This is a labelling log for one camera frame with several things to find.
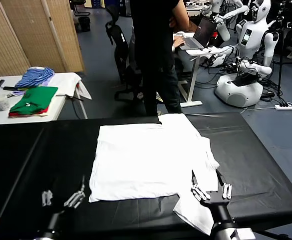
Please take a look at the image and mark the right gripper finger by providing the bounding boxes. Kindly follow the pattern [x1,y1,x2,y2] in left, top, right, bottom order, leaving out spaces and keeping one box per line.
[215,169,233,200]
[191,169,211,202]

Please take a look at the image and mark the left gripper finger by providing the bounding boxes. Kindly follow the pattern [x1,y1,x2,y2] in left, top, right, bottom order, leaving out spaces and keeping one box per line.
[63,175,86,210]
[42,190,53,207]

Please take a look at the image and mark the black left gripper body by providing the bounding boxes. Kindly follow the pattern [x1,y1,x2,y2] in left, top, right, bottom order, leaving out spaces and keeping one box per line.
[47,208,73,232]

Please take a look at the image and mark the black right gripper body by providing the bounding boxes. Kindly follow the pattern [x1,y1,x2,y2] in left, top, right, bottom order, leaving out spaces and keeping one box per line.
[202,198,234,225]

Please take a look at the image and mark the white T-shirt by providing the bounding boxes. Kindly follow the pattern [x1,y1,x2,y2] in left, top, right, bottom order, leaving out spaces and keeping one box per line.
[88,113,221,236]

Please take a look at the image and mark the black table cover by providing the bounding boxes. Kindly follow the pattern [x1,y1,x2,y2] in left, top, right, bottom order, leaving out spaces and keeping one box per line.
[0,111,292,240]

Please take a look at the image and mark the beige folded garment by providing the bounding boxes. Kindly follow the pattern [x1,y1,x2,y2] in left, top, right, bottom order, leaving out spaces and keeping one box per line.
[33,109,49,118]

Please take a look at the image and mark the red folded garment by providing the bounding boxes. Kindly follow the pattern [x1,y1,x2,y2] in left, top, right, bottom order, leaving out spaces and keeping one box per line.
[8,106,49,117]

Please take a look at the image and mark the green folded shirt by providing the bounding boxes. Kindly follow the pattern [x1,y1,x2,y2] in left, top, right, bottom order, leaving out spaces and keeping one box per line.
[9,86,59,116]

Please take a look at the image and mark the white wheeled humanoid robot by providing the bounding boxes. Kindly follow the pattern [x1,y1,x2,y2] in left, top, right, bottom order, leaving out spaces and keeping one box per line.
[214,0,280,108]

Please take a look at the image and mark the white paper cup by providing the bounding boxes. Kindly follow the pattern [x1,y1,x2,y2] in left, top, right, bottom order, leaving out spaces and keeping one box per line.
[0,94,9,111]

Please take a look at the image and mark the white draped cloth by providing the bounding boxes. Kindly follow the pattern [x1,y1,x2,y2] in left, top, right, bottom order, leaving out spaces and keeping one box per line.
[44,72,92,101]

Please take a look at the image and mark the white standing desk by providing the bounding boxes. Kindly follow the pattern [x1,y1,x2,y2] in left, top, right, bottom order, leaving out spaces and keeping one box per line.
[177,46,228,108]

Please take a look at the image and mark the blue striped garment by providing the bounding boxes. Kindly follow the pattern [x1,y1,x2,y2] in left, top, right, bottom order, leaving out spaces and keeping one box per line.
[15,66,55,89]

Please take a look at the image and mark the black tripod stand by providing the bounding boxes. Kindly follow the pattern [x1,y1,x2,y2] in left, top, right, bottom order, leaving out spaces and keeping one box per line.
[277,7,290,97]

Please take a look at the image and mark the standing person in black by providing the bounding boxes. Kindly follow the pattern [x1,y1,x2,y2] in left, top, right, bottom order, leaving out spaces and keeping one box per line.
[130,0,190,117]

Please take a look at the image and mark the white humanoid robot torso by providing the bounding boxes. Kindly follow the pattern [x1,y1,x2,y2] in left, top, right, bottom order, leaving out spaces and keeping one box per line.
[202,0,250,42]

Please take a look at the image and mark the black office chair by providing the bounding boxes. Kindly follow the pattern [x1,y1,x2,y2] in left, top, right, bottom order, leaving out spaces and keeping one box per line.
[105,4,149,103]

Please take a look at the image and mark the grey laptop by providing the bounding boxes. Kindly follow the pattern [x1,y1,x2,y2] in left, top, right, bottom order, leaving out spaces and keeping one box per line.
[179,16,218,51]

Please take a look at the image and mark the bamboo folding screen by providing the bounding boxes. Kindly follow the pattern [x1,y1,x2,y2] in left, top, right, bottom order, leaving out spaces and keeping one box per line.
[0,0,86,77]

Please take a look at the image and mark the black waste bin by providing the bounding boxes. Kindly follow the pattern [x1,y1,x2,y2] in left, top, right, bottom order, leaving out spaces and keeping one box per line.
[78,16,91,33]

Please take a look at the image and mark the black cantilever chair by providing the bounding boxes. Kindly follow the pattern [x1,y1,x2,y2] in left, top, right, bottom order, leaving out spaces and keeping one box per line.
[69,0,91,17]

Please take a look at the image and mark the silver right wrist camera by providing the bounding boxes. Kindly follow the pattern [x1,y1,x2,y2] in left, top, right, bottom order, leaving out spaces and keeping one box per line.
[230,227,257,240]

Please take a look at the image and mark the white power cable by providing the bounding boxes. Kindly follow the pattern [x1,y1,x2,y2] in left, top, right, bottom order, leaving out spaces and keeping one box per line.
[240,106,277,115]

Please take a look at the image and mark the black hanging cable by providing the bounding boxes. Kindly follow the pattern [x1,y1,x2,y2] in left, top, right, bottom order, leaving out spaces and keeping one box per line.
[55,93,85,120]

